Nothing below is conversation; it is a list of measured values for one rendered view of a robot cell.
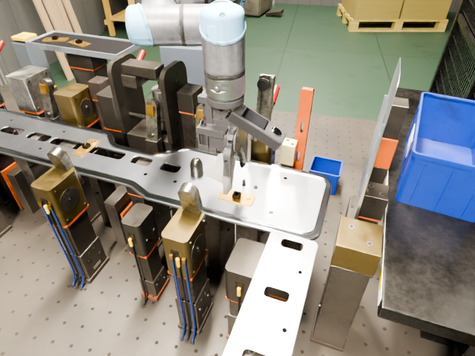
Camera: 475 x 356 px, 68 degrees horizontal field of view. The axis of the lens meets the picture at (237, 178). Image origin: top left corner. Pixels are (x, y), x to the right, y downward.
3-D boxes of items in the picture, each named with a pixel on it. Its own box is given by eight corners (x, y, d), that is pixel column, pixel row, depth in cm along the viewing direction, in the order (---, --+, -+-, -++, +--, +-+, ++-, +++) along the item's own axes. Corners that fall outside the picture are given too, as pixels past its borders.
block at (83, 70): (97, 157, 146) (63, 48, 118) (109, 147, 152) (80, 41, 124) (117, 162, 144) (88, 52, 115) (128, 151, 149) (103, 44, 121)
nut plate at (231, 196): (216, 198, 82) (216, 194, 81) (223, 188, 85) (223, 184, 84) (251, 207, 80) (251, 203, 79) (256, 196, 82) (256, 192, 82)
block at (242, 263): (220, 350, 85) (216, 280, 67) (237, 308, 93) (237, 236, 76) (249, 361, 83) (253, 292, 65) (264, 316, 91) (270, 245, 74)
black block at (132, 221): (135, 306, 94) (109, 231, 75) (154, 276, 101) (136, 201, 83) (152, 312, 92) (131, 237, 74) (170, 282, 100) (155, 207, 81)
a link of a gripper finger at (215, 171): (206, 189, 77) (210, 148, 75) (232, 195, 76) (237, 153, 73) (201, 193, 74) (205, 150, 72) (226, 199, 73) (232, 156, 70)
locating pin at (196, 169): (189, 181, 89) (186, 159, 85) (194, 173, 92) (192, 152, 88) (200, 184, 89) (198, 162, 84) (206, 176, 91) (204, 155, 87)
